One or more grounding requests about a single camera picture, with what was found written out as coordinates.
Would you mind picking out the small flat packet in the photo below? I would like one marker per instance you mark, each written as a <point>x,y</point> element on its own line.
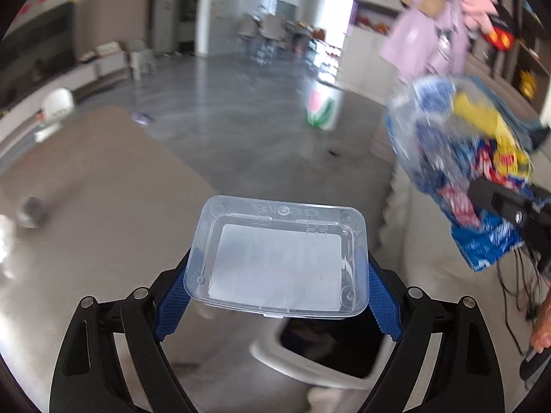
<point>140,117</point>

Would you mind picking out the grey dining chair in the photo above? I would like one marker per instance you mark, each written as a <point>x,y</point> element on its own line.
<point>273,30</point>

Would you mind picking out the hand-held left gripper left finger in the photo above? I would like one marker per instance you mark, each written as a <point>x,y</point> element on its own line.
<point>172,305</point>

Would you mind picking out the tulip print white bin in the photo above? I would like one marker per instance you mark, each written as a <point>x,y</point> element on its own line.
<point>323,107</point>

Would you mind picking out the white television cabinet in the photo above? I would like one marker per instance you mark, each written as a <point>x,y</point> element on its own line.
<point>77,81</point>

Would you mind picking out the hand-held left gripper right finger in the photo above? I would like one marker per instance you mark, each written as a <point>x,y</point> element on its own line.
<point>385,309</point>

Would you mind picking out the purple garment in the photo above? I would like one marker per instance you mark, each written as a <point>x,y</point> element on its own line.
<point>413,43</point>

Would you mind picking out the large black television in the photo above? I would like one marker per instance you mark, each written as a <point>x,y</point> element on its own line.
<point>38,51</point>

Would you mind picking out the beige coffee table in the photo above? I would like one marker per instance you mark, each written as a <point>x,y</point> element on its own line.
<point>107,206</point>

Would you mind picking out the clear plastic box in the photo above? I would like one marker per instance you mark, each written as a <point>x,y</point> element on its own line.
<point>280,258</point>

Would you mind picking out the white sideboard cabinet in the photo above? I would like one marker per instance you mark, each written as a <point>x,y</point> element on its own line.
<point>366,60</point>

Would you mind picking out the clear bag of colourful wrappers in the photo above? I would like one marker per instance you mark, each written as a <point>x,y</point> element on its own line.
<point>443,137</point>

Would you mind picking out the grey crumpled lump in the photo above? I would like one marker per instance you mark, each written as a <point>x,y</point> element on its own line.
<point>32,211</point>

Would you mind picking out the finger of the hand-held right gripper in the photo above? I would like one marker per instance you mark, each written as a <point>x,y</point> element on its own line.
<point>495,200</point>

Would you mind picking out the small white stool chair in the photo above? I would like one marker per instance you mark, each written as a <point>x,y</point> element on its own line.
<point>142,58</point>

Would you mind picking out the blue jeans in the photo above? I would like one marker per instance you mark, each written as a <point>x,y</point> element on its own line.
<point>516,112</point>

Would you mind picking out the person's right hand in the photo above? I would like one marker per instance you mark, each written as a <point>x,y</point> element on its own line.
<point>541,322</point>

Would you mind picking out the white trash bin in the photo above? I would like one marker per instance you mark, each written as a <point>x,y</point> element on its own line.
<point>275,352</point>

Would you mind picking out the white picture frame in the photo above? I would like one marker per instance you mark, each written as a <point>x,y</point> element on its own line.
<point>109,48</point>

